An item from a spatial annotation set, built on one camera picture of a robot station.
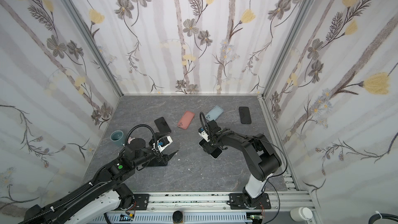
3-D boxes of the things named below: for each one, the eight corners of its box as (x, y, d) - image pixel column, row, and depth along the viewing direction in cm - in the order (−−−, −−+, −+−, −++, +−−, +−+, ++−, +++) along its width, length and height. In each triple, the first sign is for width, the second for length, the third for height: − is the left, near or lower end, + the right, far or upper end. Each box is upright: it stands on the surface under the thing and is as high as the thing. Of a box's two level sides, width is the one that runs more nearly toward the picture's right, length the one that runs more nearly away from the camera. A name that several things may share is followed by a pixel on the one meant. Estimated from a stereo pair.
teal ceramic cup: (113, 146, 95) (107, 140, 89) (118, 136, 100) (112, 129, 94) (125, 146, 96) (120, 141, 89) (129, 136, 100) (124, 129, 94)
